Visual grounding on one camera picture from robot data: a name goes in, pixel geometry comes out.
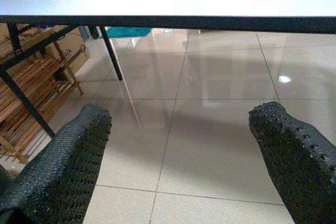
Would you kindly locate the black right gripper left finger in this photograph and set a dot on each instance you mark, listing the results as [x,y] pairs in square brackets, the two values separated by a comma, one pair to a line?
[63,169]

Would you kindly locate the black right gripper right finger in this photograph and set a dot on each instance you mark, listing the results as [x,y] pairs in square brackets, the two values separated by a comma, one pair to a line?
[296,161]

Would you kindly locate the wooden slatted rack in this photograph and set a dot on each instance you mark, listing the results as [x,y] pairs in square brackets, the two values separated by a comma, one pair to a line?
[29,95]

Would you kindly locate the brown cardboard box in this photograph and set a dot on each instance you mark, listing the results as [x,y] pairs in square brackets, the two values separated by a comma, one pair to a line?
[73,48]

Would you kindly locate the teal cloth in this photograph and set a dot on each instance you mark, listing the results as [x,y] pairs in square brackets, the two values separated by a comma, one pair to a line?
[126,32]

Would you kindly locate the white table with black frame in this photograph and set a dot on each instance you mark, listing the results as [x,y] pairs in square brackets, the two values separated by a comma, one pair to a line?
[168,1]

